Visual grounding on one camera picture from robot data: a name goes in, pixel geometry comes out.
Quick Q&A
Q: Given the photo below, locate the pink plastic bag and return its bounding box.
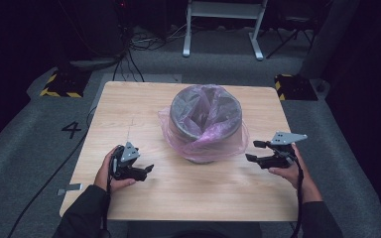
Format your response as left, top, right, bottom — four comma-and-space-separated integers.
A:
158, 83, 251, 164

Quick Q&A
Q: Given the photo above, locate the person's left hand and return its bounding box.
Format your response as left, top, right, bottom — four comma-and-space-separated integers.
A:
93, 146, 137, 193

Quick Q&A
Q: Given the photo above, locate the hand-held gripper cable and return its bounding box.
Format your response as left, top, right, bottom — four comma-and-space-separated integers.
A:
291, 158, 306, 238
102, 157, 117, 232

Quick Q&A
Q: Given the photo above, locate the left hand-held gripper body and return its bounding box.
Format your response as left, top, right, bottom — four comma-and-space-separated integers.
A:
110, 141, 141, 180

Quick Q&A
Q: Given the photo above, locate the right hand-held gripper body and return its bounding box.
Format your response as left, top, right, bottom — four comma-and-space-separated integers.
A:
261, 131, 309, 170

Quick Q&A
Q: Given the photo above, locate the black floor cable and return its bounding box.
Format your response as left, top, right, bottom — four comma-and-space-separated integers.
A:
6, 105, 97, 238

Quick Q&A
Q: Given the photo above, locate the white metal stand frame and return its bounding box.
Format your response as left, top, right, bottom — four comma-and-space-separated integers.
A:
182, 0, 268, 61

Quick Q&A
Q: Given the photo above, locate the left hand-held gripper cable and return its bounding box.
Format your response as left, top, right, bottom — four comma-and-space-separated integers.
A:
102, 157, 117, 232

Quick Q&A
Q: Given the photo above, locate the person's right hand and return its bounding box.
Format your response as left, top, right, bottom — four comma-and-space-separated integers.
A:
268, 143, 323, 204

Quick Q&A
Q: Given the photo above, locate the person's dark clothing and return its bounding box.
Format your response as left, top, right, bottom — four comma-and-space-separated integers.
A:
127, 220, 262, 238

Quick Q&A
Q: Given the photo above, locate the black yellow striped base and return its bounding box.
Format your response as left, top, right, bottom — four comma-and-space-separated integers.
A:
39, 67, 92, 98
274, 73, 319, 102

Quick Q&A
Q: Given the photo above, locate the right hand-held gripper cable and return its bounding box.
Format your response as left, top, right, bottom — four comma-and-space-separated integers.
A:
291, 158, 306, 238

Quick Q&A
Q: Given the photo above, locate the green plastic bin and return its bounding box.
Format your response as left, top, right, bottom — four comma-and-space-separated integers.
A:
168, 84, 244, 165

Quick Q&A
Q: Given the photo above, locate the black tripod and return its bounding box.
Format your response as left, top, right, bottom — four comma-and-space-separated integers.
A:
266, 14, 316, 60

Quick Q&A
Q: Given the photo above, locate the bundle of floor cables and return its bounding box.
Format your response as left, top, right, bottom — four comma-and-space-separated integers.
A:
112, 23, 192, 83

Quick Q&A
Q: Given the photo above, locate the grey pillar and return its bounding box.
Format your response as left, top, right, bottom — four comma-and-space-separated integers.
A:
299, 0, 361, 80

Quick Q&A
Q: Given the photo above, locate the grey tape strip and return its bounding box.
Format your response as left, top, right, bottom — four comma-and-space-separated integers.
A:
57, 182, 83, 196

